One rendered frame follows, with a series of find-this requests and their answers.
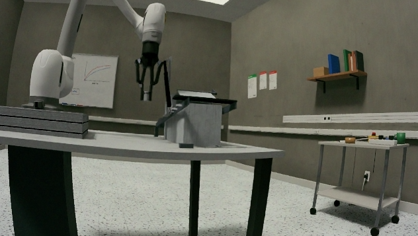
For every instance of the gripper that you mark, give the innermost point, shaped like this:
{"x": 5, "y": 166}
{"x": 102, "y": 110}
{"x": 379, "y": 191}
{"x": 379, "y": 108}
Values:
{"x": 149, "y": 58}

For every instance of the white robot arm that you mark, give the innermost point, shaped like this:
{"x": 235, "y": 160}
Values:
{"x": 53, "y": 70}

